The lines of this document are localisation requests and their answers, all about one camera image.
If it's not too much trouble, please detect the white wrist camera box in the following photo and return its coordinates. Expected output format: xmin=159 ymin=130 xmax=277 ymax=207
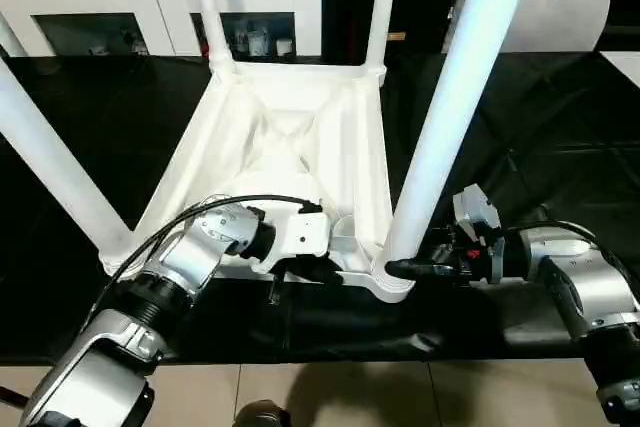
xmin=255 ymin=205 xmax=331 ymax=273
xmin=452 ymin=185 xmax=501 ymax=243

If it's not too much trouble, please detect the white plastic table top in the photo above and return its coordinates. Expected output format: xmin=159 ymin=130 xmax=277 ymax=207
xmin=100 ymin=62 xmax=416 ymax=303

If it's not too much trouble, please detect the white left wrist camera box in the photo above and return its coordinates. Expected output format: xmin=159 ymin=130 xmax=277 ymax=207
xmin=255 ymin=205 xmax=331 ymax=273

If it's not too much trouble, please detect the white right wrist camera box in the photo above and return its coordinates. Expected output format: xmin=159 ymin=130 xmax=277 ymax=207
xmin=452 ymin=185 xmax=501 ymax=243

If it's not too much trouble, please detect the white sheet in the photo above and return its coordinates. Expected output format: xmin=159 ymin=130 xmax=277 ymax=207
xmin=600 ymin=52 xmax=640 ymax=88

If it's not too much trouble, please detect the white plastic table leg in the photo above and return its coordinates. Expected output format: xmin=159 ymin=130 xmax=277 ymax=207
xmin=0 ymin=57 xmax=136 ymax=270
xmin=183 ymin=0 xmax=238 ymax=80
xmin=363 ymin=0 xmax=403 ymax=80
xmin=383 ymin=0 xmax=541 ymax=298

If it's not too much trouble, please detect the grey cushion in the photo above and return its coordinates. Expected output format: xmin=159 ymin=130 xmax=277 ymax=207
xmin=443 ymin=0 xmax=613 ymax=53

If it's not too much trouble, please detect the black work mat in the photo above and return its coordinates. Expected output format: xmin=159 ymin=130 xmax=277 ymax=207
xmin=0 ymin=47 xmax=640 ymax=363

